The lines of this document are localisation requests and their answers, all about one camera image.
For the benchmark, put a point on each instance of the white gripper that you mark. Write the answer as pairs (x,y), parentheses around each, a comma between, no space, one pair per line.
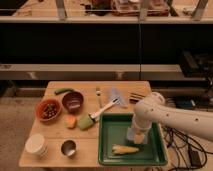
(138,128)

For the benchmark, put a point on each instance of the yellow sponge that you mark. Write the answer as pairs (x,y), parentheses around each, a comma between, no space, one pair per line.
(138,138)

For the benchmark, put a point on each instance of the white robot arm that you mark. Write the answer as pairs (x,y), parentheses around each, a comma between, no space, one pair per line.
(152,108)

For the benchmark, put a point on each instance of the green plastic tray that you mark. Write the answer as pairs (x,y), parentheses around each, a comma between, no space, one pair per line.
(112,131)

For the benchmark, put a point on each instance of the dark striped box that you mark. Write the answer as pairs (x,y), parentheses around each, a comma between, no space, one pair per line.
(134,97)

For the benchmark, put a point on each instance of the yellow corn cob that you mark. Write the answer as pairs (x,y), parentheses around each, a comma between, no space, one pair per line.
(120,149)

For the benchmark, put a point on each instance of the blue cloth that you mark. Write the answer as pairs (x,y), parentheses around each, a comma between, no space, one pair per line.
(115,94)

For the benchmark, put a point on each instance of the black power adapter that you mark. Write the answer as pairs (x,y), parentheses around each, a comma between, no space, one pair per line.
(184,104)

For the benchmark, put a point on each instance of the green silicone brush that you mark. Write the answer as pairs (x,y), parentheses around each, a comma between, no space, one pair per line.
(88,120)

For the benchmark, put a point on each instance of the silver fork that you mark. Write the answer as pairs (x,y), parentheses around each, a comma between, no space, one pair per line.
(98,93)

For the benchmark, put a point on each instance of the black power brick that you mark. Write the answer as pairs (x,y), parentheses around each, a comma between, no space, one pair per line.
(194,158)

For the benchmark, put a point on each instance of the orange fruit piece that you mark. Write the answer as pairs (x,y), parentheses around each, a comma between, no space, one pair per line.
(70,121)

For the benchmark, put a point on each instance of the dark purple bowl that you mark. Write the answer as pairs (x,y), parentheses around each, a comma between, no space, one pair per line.
(73,101)

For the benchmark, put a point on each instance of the metal cup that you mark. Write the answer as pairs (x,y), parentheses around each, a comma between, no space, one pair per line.
(68,148)

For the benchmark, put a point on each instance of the green cucumber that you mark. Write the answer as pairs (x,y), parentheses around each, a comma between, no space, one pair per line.
(62,90)

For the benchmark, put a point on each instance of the orange bowl with beans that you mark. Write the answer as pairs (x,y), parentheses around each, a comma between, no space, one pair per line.
(48,110)

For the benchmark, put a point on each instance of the wooden crate on shelf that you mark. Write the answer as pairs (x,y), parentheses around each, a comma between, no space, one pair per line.
(132,7)

